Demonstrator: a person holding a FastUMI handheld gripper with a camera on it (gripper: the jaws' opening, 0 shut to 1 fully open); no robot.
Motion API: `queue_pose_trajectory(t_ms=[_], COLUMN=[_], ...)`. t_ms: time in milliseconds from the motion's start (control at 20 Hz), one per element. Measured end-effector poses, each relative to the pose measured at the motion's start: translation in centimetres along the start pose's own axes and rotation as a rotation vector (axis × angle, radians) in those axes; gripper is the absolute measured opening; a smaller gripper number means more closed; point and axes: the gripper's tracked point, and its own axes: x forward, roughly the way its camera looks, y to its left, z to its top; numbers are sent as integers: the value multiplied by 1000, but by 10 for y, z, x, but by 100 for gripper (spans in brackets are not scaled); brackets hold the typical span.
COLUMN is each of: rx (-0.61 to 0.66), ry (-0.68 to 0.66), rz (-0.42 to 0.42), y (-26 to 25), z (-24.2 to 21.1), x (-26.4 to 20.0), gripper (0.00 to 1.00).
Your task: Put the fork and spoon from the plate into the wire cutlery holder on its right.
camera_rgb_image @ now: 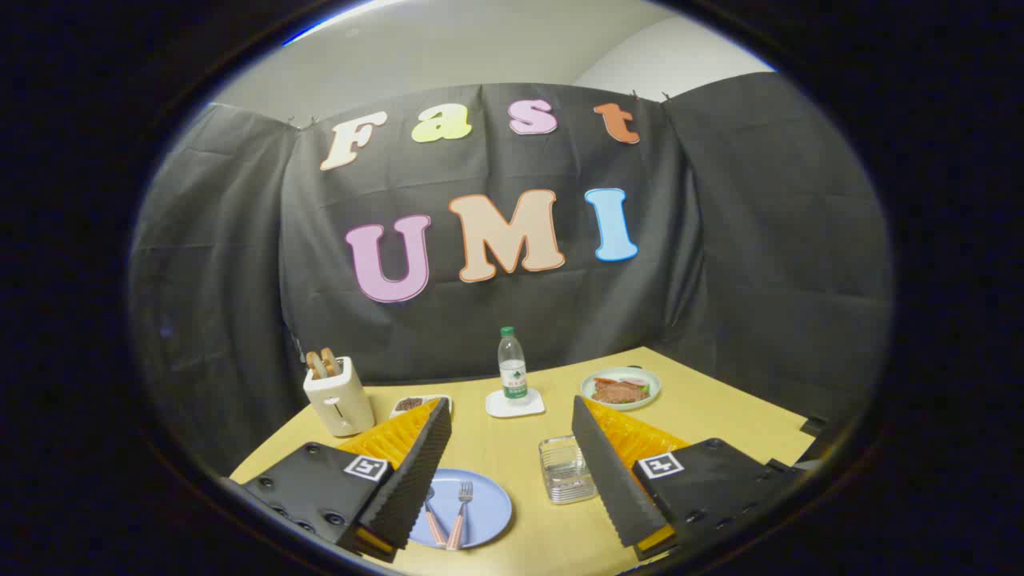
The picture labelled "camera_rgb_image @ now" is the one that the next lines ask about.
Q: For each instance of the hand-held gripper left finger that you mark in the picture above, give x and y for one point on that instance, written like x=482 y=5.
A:
x=416 y=472

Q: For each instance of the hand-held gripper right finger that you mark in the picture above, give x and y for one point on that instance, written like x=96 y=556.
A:
x=608 y=472

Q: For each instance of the white divided snack tray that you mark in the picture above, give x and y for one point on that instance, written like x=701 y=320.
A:
x=408 y=405

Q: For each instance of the blue round plate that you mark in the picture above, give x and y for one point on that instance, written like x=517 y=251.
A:
x=490 y=504

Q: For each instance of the cooked meat with garnish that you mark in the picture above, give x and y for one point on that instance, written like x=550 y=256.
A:
x=618 y=391

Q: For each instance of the pale green plate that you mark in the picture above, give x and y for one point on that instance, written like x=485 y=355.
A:
x=652 y=382

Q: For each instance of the cream toaster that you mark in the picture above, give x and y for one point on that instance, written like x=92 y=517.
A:
x=340 y=404

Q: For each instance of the white square coaster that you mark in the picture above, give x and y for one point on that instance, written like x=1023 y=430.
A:
x=500 y=408

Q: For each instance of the toasted bread slice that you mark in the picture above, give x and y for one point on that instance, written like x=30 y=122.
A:
x=330 y=360
x=316 y=366

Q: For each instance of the clear water bottle green cap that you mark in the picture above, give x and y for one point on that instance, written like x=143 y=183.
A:
x=513 y=368

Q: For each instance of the black backdrop cloth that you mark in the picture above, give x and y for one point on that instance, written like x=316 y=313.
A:
x=720 y=240

